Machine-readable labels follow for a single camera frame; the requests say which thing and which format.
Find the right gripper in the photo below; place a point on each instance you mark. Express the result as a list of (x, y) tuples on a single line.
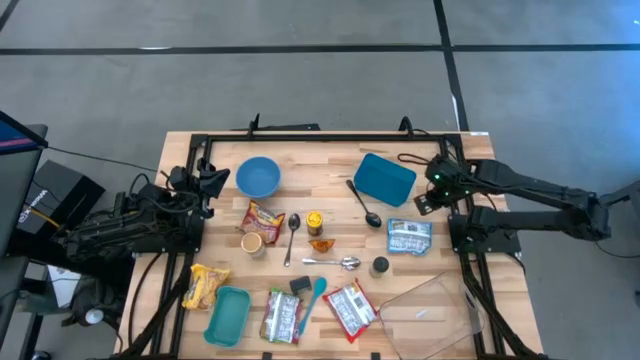
[(445, 180)]

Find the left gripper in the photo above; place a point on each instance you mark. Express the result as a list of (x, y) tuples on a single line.
[(187, 179)]

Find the blue round bowl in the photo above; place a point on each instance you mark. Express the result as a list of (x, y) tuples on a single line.
[(257, 177)]

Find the roast beef ramen packet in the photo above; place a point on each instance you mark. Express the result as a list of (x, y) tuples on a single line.
[(262, 220)]

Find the tan lid glass jar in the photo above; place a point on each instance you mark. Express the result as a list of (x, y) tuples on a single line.
[(251, 243)]

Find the black lid glass jar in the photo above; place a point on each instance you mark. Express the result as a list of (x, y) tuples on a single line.
[(380, 264)]

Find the silver metal spoon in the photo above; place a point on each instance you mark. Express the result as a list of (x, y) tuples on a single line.
[(350, 263)]

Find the yellow lid spice jar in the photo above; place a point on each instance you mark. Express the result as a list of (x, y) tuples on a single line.
[(322, 245), (314, 220)]

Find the clear plastic container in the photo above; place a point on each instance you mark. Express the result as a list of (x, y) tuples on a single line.
[(430, 320)]

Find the beef flavor ramen packet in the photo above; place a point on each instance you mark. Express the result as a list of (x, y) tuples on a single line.
[(350, 310)]

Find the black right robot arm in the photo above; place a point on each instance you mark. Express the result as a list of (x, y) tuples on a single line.
[(540, 200)]

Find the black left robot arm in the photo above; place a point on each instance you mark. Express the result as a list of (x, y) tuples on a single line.
[(150, 220)]

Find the blue ramen packet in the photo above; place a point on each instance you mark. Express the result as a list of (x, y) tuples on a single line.
[(410, 237)]

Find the dark blue rectangular bin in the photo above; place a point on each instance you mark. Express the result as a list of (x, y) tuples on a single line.
[(385, 180)]

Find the yellow ramen packet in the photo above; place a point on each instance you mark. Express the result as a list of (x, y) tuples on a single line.
[(202, 287)]

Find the teal plastic spoon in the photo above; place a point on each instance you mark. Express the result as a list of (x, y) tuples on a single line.
[(318, 286)]

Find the teal rectangular bin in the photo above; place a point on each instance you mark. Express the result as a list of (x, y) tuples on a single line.
[(227, 317)]

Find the lime chili shrimp ramen packet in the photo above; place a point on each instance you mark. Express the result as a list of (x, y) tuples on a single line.
[(281, 317)]

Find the black box white lettering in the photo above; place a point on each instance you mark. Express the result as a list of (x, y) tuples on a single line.
[(60, 185)]

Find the white round cup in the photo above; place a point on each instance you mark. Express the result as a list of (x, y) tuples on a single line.
[(94, 316)]

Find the white paper sheet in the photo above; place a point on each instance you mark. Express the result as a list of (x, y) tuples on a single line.
[(65, 292)]

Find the dark grey furniture leg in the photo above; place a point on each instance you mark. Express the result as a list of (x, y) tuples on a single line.
[(620, 196)]

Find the monitor with blue screen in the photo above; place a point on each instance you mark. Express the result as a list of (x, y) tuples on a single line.
[(20, 190)]

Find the black desk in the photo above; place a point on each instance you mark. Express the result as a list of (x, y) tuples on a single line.
[(12, 300)]

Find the black aluminium rig frame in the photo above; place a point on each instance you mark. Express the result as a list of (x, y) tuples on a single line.
[(325, 137)]

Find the black table edge bracket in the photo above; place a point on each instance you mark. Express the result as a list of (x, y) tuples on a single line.
[(375, 356), (267, 356)]

